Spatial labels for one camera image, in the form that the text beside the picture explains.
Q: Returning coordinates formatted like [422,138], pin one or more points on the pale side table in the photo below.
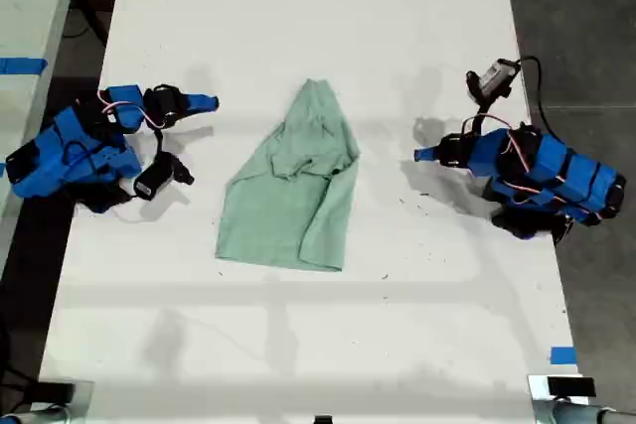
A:
[30,22]

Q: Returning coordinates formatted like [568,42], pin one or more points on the pale green T-shirt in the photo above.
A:
[278,215]

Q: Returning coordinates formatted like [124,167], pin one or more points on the grey tube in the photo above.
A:
[37,415]
[591,415]

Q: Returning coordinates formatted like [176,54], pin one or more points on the black silver camera box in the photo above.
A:
[494,75]

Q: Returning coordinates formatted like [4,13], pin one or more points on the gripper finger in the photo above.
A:
[427,150]
[427,158]
[201,109]
[204,99]

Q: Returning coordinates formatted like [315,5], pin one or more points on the short blue tape strip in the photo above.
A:
[563,355]

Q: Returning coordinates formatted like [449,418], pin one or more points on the black camera stalk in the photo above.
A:
[160,143]
[479,108]

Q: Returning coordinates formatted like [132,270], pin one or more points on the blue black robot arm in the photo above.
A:
[74,146]
[571,171]

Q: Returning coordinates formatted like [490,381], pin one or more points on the long blue tape strip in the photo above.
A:
[22,65]

